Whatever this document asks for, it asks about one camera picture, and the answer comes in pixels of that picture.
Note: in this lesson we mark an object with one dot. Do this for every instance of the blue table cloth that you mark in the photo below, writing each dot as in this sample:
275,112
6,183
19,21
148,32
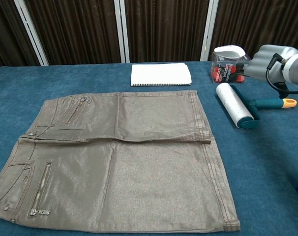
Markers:
262,159

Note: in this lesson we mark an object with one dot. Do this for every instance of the clear box with red items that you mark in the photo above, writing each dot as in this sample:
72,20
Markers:
225,71

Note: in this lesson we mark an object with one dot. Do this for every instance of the white screen frame post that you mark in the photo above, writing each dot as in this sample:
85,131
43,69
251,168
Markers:
209,29
32,34
122,32

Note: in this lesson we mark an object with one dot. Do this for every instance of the dark pleated curtain panel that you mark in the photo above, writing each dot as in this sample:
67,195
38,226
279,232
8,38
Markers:
75,32
6,32
257,22
163,29

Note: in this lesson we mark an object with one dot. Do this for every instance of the white folded towel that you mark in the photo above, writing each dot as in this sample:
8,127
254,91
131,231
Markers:
161,75

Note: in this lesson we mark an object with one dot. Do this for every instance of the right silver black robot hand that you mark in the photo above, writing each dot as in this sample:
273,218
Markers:
264,64

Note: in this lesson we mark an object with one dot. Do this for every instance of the taupe shiny mini skirt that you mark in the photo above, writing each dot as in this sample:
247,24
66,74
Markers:
139,172

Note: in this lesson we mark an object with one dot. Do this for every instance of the right lavender robot arm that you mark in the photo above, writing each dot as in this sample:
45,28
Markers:
295,66

